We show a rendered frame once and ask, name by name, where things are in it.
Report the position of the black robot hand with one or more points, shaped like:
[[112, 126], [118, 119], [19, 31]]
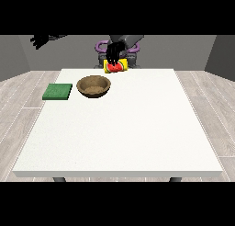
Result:
[[39, 40], [114, 53]]

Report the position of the yellow cup with melon print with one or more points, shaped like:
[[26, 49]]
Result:
[[120, 66]]

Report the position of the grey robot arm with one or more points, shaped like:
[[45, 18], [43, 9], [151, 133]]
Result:
[[58, 37], [128, 40]]

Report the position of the brown wooden bowl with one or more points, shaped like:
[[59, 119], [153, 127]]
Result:
[[93, 86]]

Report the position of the green square pad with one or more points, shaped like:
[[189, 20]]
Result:
[[57, 91]]

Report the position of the dark table leg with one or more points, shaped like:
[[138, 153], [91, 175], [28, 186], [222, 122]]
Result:
[[59, 179], [175, 179]]

